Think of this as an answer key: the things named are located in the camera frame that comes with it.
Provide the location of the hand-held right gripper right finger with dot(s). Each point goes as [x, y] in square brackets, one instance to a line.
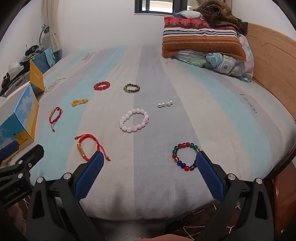
[209, 176]

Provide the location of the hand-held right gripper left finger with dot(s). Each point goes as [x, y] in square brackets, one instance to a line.
[90, 173]

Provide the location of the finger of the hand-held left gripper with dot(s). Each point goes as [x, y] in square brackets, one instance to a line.
[32, 155]
[9, 149]

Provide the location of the blue and yellow cardboard box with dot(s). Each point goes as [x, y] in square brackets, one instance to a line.
[20, 111]

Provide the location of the grey case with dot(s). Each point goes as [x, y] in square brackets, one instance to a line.
[16, 82]

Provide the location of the white plastic bag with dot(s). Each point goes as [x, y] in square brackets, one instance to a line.
[15, 68]

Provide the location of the blue suitcase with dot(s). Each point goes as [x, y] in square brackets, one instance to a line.
[40, 61]

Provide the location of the light blue cloth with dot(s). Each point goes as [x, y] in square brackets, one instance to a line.
[49, 55]

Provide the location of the black clutter pile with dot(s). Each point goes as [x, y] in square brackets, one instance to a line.
[32, 49]

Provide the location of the floral pillow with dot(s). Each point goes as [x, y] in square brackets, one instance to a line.
[217, 62]

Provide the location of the striped bed sheet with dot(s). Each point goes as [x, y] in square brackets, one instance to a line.
[150, 69]

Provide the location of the blue desk lamp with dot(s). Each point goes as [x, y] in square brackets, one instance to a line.
[45, 28]

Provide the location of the wooden headboard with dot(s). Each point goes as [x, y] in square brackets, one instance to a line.
[272, 60]

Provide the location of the cream curtain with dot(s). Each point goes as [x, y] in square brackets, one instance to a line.
[54, 23]

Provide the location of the striped pillow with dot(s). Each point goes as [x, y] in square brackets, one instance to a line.
[201, 39]

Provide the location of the brown blanket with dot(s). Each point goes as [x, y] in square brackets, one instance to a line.
[222, 14]

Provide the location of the grey pillow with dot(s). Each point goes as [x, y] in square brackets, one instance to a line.
[189, 14]

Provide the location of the dark framed window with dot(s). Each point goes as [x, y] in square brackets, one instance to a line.
[138, 7]

